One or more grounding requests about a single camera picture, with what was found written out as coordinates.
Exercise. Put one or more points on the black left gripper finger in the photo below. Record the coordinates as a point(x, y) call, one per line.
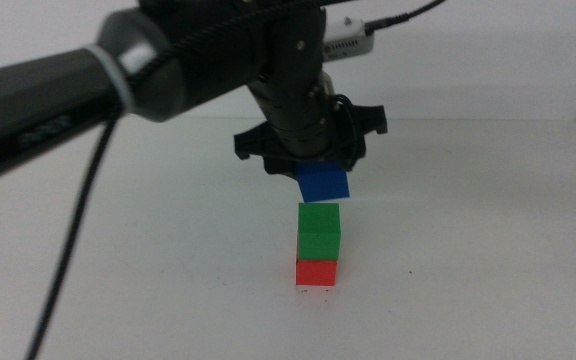
point(280, 166)
point(354, 157)

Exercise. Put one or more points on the blue cube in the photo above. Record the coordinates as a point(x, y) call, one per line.
point(323, 184)

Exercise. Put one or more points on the green cube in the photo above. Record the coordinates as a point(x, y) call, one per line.
point(319, 231)

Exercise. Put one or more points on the red cube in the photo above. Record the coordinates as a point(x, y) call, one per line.
point(316, 273)

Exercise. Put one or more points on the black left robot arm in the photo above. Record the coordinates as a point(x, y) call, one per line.
point(33, 105)

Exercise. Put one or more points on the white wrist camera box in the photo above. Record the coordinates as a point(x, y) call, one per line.
point(348, 42)

